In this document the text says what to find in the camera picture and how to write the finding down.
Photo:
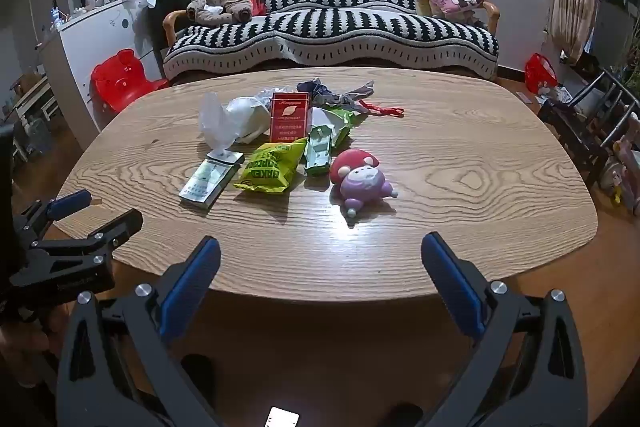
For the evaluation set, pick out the crumpled grey wrapper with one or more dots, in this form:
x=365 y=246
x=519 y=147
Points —
x=352 y=94

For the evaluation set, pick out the metal frame chair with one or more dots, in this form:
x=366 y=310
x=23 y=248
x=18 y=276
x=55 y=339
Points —
x=575 y=127

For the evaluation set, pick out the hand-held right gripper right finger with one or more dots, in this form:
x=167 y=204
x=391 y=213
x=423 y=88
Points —
x=452 y=287

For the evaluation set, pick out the white green box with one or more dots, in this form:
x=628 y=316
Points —
x=210 y=179

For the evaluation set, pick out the black white striped sofa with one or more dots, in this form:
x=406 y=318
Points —
x=350 y=27

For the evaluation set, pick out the red ribbon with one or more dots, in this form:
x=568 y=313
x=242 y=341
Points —
x=382 y=109

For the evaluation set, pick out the green snack packet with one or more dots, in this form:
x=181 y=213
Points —
x=270 y=167

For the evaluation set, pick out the red cardboard box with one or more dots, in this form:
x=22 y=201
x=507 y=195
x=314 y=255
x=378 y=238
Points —
x=290 y=117

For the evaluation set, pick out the white green wipes packet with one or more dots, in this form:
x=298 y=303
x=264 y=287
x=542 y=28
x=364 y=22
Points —
x=342 y=119

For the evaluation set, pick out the brown plush toy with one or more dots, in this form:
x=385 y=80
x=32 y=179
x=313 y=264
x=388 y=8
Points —
x=220 y=4

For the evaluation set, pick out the white wooden shelf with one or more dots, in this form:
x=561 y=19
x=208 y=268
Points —
x=32 y=102

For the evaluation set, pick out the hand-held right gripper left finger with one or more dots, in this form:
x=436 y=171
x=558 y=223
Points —
x=192 y=287

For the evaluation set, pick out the crumpled dark blue wrapper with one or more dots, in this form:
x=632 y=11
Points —
x=312 y=89

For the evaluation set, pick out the red plastic bag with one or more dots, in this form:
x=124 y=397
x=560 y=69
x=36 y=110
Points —
x=540 y=74

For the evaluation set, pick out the pink plush toy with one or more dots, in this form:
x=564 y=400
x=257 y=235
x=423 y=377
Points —
x=360 y=182

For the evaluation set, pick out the crumpled white tissue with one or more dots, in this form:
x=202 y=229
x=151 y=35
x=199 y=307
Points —
x=270 y=94

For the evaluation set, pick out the white cabinet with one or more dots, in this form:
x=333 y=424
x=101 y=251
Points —
x=95 y=42

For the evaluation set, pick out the pink white toy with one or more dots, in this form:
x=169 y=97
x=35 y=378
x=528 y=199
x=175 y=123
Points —
x=625 y=167

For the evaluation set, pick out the white plastic bag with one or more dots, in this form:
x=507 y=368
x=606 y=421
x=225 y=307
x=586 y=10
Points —
x=215 y=127

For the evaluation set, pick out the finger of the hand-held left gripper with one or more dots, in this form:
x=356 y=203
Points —
x=70 y=203
x=117 y=229

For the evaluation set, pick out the black side cabinet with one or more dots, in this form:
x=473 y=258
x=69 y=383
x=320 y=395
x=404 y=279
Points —
x=167 y=17

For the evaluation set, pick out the red bear-shaped stool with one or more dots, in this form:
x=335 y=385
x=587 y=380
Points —
x=120 y=79

